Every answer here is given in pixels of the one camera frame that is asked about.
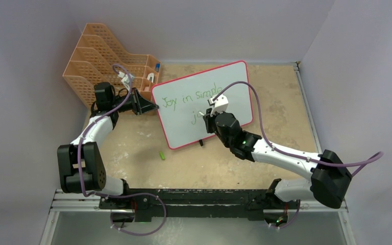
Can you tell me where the pink framed whiteboard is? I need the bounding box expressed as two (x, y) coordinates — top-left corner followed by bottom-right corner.
(152, 61), (253, 150)

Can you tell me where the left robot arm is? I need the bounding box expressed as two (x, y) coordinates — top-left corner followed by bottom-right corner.
(57, 82), (159, 209)

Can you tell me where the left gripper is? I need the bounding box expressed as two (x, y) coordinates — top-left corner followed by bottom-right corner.
(111, 88), (158, 115)

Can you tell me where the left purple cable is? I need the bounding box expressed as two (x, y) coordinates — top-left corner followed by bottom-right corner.
(78, 64), (167, 237)

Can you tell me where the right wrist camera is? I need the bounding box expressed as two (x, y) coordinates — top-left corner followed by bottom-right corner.
(208, 95), (229, 116)

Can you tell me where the aluminium base frame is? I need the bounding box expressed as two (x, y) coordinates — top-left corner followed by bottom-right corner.
(40, 62), (357, 245)

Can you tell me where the orange plastic file organizer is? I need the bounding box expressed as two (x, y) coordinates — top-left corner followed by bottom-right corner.
(63, 23), (161, 108)

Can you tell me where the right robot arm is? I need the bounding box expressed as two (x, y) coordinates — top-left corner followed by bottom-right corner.
(203, 108), (352, 209)

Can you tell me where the white stapler in organizer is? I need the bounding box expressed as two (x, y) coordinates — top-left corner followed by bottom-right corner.
(146, 72), (155, 83)

